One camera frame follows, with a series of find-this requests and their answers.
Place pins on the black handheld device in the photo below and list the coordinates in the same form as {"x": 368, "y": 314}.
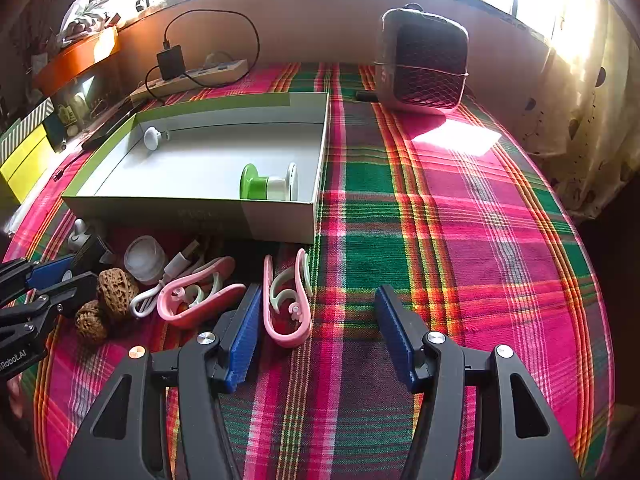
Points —
{"x": 95, "y": 254}

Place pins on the green and white spool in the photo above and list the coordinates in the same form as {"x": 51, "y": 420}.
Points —
{"x": 257, "y": 182}

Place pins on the pink ear hook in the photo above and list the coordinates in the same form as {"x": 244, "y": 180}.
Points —
{"x": 220, "y": 305}
{"x": 300, "y": 327}

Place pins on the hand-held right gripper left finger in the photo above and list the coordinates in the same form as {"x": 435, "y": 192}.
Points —
{"x": 245, "y": 340}

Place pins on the white round jar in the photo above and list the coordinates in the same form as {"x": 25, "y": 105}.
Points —
{"x": 145, "y": 259}

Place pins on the black smartphone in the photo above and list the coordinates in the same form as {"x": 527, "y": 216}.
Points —
{"x": 112, "y": 125}

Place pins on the large brown walnut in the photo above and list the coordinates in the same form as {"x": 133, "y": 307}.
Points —
{"x": 117, "y": 294}

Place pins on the beige power strip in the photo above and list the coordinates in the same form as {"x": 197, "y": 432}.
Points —
{"x": 200, "y": 77}

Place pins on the patterned curtain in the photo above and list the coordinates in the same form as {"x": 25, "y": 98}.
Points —
{"x": 585, "y": 125}

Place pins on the white round knob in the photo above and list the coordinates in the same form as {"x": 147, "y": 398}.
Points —
{"x": 152, "y": 138}

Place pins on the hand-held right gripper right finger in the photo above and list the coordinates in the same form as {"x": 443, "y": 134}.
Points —
{"x": 395, "y": 340}

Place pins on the white and green cardboard box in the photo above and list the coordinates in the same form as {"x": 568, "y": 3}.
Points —
{"x": 210, "y": 170}

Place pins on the yellow boxes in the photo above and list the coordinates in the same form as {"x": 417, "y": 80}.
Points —
{"x": 22, "y": 165}

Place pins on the orange shelf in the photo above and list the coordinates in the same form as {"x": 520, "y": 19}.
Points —
{"x": 75, "y": 60}

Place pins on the plaid blanket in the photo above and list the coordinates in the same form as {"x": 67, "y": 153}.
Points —
{"x": 425, "y": 240}

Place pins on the white plug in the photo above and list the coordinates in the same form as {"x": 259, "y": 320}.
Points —
{"x": 216, "y": 60}

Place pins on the small grey heater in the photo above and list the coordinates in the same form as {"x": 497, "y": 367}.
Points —
{"x": 425, "y": 62}

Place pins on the black charger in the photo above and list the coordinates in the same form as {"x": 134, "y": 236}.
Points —
{"x": 171, "y": 62}

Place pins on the potted plant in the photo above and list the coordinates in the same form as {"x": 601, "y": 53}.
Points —
{"x": 85, "y": 15}

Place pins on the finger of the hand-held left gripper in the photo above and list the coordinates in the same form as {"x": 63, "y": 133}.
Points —
{"x": 52, "y": 271}
{"x": 70, "y": 290}

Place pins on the small brown walnut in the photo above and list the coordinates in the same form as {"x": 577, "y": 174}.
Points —
{"x": 92, "y": 322}

